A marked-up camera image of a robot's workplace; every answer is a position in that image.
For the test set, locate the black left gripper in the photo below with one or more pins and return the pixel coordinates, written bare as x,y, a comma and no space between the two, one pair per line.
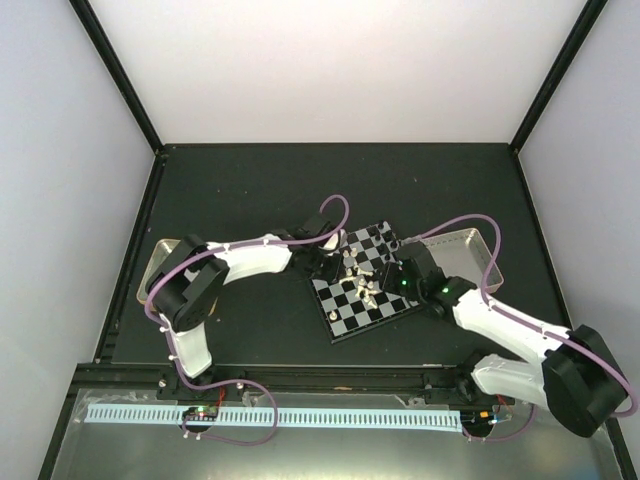
333,273

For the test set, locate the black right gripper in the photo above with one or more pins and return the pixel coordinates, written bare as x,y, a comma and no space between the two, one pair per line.
387,282

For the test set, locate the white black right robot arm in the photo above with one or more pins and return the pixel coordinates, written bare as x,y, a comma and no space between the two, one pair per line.
570,373

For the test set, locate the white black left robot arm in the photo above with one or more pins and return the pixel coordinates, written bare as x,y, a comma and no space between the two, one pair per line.
271,253

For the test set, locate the black chess pieces group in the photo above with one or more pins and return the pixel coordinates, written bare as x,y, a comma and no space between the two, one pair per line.
385,242

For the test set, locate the pile of white chess pieces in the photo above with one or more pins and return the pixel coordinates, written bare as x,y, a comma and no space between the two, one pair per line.
363,281

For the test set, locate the black grey chess board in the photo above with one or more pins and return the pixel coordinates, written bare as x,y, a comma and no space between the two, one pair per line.
355,301

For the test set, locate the right controller circuit board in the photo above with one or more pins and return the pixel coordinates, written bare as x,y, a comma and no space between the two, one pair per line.
484,418

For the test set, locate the controller circuit board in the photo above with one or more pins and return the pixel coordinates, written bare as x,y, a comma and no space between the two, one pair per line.
200,413
484,418

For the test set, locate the left controller circuit board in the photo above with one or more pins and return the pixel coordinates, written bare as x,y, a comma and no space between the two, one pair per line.
200,413

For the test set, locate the pink metal tray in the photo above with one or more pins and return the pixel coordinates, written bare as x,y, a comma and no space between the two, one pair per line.
463,253

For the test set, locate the gold rimmed metal tin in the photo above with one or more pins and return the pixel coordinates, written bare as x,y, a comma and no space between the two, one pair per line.
160,255

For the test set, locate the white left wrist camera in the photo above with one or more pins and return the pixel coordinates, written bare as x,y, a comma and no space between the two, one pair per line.
335,242

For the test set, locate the white slotted cable duct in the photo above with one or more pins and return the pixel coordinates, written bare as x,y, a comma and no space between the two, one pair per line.
316,418

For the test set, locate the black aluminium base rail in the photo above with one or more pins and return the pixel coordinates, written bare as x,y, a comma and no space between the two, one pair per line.
448,385

